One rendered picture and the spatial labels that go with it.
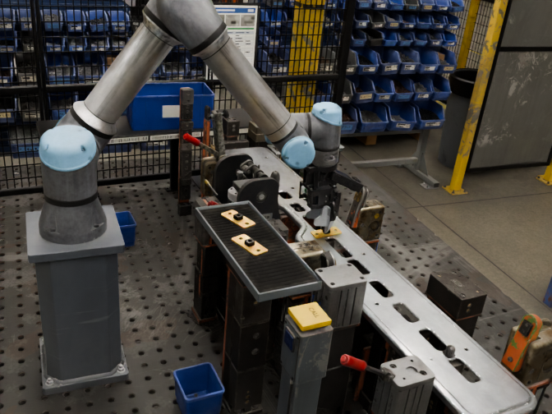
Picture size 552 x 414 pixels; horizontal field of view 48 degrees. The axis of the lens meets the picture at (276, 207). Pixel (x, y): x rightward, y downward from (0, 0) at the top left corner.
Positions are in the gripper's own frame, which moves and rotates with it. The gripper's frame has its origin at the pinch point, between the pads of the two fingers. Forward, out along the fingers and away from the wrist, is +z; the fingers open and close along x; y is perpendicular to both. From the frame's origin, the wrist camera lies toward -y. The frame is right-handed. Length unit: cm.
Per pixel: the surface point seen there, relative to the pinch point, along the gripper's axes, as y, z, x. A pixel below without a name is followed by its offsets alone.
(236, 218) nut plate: 31.8, -16.1, 12.7
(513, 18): -241, -5, -181
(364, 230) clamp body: -15.2, 6.6, -3.4
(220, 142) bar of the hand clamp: 14.4, -10.0, -44.7
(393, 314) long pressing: 3.0, 2.5, 37.2
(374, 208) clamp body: -18.0, -0.2, -3.6
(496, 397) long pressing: -1, 3, 66
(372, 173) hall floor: -174, 115, -226
